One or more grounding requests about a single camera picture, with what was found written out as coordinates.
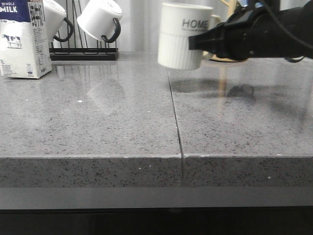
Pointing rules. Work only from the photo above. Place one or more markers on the white mug black handle left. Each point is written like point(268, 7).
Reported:
point(55, 15)

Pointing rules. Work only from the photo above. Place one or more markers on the wooden mug tree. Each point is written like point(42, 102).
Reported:
point(231, 4)

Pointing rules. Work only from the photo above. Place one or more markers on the white mug black handle right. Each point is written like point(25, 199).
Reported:
point(100, 19)

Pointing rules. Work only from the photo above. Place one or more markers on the black wire mug rack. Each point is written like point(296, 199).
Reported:
point(81, 46)

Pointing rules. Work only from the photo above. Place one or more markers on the white mug black handle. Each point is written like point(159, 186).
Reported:
point(55, 15)
point(100, 19)

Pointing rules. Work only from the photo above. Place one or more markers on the white HOME mug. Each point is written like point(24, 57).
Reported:
point(178, 22)

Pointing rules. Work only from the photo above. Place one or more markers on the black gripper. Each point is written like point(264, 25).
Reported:
point(260, 30)

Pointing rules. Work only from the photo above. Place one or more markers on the whole milk carton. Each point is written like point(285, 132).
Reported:
point(24, 51)

